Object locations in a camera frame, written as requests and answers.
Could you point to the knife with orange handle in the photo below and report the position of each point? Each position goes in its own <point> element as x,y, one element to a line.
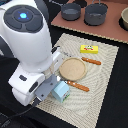
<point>83,58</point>

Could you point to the light blue carton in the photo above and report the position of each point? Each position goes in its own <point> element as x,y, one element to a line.
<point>61,91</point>

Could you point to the fork with orange handle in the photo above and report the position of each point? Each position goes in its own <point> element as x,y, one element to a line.
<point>74,84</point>

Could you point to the beige round plate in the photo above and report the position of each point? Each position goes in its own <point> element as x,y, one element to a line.
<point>73,69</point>

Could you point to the yellow butter box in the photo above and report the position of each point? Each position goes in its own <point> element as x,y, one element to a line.
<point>89,49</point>

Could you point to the beige woven placemat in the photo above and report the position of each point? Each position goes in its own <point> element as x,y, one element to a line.
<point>81,109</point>

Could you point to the brown toy stove board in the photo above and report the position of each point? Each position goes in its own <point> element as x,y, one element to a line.
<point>110,29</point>

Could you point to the large grey pot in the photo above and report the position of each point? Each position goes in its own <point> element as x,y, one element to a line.
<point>95,14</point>

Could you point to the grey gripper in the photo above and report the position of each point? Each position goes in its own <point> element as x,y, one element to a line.
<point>46,87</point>

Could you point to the small grey pot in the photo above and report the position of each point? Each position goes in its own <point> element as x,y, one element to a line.
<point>70,11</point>

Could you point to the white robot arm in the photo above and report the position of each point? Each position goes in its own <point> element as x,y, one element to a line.
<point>24,35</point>

